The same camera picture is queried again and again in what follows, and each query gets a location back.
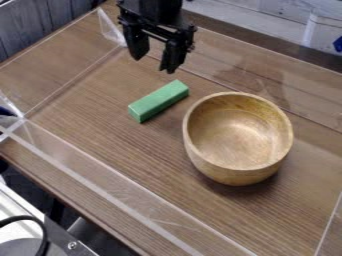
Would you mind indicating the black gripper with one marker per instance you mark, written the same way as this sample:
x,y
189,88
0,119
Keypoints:
x,y
158,19

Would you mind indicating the green rectangular block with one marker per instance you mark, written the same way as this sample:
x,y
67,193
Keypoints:
x,y
150,105

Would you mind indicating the brown wooden bowl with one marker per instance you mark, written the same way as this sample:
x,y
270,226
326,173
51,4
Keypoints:
x,y
238,137

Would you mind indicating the white container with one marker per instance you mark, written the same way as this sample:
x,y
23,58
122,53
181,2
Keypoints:
x,y
324,29

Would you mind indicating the blue object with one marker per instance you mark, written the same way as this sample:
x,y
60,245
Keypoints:
x,y
337,44

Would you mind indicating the clear acrylic front barrier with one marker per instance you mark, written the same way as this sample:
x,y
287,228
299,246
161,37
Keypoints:
x,y
150,224

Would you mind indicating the clear acrylic corner bracket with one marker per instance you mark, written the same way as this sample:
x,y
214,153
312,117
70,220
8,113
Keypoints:
x,y
108,29

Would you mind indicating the grey metal bracket with screw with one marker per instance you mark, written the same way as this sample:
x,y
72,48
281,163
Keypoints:
x,y
63,243

